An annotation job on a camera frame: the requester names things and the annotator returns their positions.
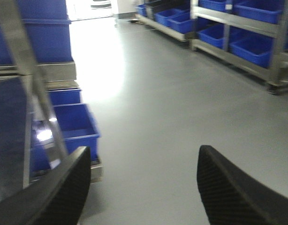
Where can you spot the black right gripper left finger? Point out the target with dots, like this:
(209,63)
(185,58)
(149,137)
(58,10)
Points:
(56,199)

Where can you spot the stainless steel shelf frame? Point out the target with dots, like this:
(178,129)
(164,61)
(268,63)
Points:
(23,100)

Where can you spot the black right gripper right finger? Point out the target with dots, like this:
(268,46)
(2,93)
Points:
(231,197)

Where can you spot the far steel storage rack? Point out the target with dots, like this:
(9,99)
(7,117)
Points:
(249,34)

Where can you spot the blue bin on lower shelf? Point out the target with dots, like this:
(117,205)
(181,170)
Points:
(77,125)

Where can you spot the right blue plastic bin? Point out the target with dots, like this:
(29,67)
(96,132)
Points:
(47,27)

